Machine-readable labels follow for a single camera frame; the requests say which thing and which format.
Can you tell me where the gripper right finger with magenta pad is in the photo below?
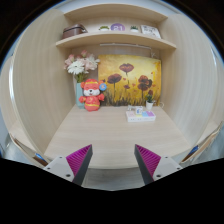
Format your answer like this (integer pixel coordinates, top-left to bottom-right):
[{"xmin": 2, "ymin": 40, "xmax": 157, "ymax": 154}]
[{"xmin": 134, "ymin": 145, "xmax": 182, "ymax": 185}]

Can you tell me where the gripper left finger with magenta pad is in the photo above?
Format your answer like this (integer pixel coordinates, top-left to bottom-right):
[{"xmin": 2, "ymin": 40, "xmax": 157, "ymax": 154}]
[{"xmin": 44, "ymin": 145, "xmax": 93, "ymax": 186}]

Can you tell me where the white pastel power strip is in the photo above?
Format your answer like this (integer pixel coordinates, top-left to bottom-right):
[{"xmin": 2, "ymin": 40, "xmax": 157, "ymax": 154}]
[{"xmin": 126, "ymin": 111, "xmax": 156, "ymax": 122}]

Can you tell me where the small potted plant white pot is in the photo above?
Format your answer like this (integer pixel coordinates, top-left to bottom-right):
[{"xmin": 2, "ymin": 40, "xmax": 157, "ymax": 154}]
[{"xmin": 146, "ymin": 95, "xmax": 154, "ymax": 111}]

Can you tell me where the light blue flower vase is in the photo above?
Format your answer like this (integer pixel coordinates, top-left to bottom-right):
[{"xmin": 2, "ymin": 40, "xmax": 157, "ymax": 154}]
[{"xmin": 76, "ymin": 83, "xmax": 84, "ymax": 109}]

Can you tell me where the red plush bear toy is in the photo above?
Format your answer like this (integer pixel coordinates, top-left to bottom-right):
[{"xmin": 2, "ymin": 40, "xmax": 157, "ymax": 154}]
[{"xmin": 79, "ymin": 79, "xmax": 107, "ymax": 112}]

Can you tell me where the poppy flower painting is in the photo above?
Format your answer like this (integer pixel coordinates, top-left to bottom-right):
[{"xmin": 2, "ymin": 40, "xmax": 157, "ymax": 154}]
[{"xmin": 98, "ymin": 54, "xmax": 161, "ymax": 106}]

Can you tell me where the pink white flower bouquet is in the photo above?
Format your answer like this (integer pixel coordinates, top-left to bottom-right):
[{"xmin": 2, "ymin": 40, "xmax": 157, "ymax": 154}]
[{"xmin": 64, "ymin": 50, "xmax": 100, "ymax": 83}]

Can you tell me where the white picture card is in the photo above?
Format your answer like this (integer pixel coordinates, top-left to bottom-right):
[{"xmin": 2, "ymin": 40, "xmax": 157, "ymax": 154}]
[{"xmin": 141, "ymin": 25, "xmax": 161, "ymax": 38}]

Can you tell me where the small green plant right shelf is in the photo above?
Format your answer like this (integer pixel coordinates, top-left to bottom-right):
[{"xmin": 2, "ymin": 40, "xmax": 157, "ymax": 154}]
[{"xmin": 130, "ymin": 26, "xmax": 139, "ymax": 33}]

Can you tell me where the small green plant shelf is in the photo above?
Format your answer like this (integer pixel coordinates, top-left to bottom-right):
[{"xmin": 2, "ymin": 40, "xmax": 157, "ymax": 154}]
[
  {"xmin": 130, "ymin": 26, "xmax": 139, "ymax": 33},
  {"xmin": 99, "ymin": 26, "xmax": 110, "ymax": 31}
]

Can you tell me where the small green plant left shelf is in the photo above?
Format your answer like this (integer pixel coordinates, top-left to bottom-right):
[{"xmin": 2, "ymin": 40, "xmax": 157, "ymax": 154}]
[{"xmin": 99, "ymin": 26, "xmax": 110, "ymax": 31}]

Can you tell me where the purple round clock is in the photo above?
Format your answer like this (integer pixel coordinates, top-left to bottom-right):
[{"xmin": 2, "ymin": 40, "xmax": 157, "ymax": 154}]
[{"xmin": 110, "ymin": 23, "xmax": 125, "ymax": 31}]

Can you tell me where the wooden wall shelf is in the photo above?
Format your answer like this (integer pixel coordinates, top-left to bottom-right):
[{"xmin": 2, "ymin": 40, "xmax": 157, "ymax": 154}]
[{"xmin": 56, "ymin": 31, "xmax": 176, "ymax": 50}]

